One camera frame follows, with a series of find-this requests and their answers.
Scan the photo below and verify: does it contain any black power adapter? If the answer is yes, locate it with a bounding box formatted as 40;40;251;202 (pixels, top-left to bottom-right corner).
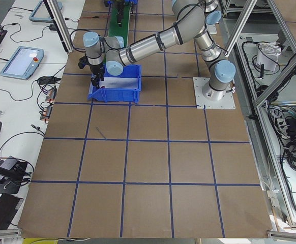
49;24;57;31

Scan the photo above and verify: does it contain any blue right plastic bin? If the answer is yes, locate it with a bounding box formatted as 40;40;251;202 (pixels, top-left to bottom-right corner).
106;0;139;5

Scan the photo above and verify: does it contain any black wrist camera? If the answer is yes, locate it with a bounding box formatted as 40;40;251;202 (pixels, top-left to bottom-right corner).
78;56;87;69

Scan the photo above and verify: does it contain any blue left plastic bin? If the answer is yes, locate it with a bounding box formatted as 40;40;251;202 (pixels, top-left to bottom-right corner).
87;65;141;103

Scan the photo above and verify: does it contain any green conveyor belt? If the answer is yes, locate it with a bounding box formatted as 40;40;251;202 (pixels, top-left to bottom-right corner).
108;2;130;46

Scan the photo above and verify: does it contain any far teach pendant tablet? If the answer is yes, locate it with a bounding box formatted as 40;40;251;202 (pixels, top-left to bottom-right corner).
29;1;52;23

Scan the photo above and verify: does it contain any near teach pendant tablet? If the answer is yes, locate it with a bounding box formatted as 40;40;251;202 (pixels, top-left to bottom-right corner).
0;46;44;80

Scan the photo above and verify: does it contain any white foam pad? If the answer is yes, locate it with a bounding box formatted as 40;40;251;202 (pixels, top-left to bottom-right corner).
100;77;139;89

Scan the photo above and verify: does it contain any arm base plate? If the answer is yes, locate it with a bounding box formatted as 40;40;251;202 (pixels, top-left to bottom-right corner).
206;24;217;35
193;77;236;110

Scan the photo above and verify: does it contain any blue plastic bin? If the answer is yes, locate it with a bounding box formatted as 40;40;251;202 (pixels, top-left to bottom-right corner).
106;0;139;5
87;65;141;103

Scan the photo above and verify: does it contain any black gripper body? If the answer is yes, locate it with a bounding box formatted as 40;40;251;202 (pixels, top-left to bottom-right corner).
89;63;104;86
114;2;124;27

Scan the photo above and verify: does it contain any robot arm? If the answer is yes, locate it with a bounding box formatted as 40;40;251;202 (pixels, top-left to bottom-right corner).
103;1;222;27
78;1;236;101

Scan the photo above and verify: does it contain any teach pendant tablet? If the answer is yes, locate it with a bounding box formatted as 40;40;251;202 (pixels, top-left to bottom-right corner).
29;1;52;23
0;46;44;80

